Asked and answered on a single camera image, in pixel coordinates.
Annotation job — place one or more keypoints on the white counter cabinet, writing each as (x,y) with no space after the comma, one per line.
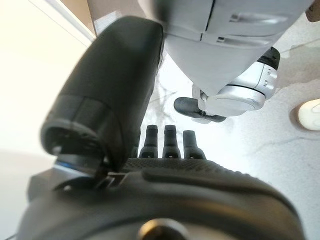
(25,50)

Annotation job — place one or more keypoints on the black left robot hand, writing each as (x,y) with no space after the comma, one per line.
(112,87)

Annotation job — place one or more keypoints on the black left robot foot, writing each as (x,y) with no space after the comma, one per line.
(185,106)

